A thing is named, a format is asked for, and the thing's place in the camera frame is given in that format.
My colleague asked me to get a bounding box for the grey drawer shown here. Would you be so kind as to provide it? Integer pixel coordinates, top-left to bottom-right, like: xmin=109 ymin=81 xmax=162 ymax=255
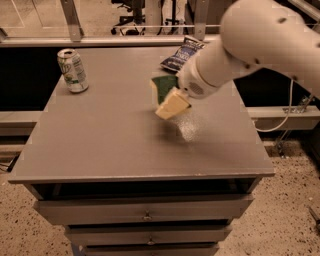
xmin=66 ymin=224 xmax=231 ymax=246
xmin=84 ymin=243 xmax=219 ymax=256
xmin=34 ymin=194 xmax=253 ymax=225

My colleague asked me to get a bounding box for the top grey drawer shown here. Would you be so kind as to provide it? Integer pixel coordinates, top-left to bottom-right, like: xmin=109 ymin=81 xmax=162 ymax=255
xmin=34 ymin=194 xmax=253 ymax=225

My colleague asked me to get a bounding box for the bottom grey drawer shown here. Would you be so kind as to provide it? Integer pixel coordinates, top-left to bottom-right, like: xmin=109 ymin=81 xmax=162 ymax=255
xmin=84 ymin=243 xmax=219 ymax=256

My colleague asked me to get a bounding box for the green and yellow sponge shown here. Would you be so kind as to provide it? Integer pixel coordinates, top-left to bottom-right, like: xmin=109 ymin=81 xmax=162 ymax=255
xmin=151 ymin=75 xmax=178 ymax=104

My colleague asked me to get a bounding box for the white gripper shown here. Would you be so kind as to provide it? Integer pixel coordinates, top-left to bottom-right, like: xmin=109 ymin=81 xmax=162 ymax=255
xmin=155 ymin=55 xmax=219 ymax=120

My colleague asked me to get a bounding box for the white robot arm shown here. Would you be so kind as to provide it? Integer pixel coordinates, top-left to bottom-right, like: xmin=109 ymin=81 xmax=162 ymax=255
xmin=156 ymin=0 xmax=320 ymax=120

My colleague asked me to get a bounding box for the white cable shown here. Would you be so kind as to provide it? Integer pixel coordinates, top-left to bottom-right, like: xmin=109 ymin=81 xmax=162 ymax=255
xmin=253 ymin=79 xmax=295 ymax=134

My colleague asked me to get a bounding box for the grey drawer cabinet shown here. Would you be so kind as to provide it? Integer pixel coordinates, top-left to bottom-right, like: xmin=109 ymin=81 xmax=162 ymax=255
xmin=8 ymin=45 xmax=276 ymax=256

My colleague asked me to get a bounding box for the blue chip bag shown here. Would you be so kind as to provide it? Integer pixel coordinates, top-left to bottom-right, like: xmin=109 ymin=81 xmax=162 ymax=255
xmin=160 ymin=36 xmax=205 ymax=72

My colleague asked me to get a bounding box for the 7up soda can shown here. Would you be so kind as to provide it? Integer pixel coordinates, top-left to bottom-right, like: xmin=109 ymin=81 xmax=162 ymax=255
xmin=57 ymin=48 xmax=89 ymax=93

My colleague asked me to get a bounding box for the middle grey drawer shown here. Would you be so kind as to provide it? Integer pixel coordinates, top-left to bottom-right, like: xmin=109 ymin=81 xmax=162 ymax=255
xmin=66 ymin=224 xmax=231 ymax=246

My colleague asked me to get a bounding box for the black office chair base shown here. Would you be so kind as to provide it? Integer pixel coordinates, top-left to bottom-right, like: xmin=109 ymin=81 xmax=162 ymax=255
xmin=111 ymin=0 xmax=145 ymax=35

